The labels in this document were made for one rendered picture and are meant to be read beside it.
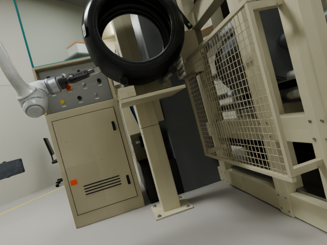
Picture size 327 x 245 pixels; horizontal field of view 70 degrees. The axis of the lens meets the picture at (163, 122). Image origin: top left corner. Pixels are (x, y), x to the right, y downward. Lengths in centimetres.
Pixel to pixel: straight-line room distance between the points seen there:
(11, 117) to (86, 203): 285
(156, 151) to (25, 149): 320
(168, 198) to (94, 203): 60
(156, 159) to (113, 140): 43
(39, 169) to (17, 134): 69
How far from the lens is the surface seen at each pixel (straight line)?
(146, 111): 165
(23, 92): 127
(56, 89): 140
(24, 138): 458
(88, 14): 140
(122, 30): 177
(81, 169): 196
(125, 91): 128
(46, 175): 468
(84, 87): 201
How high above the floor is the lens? 66
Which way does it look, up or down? 1 degrees down
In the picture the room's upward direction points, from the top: 15 degrees counter-clockwise
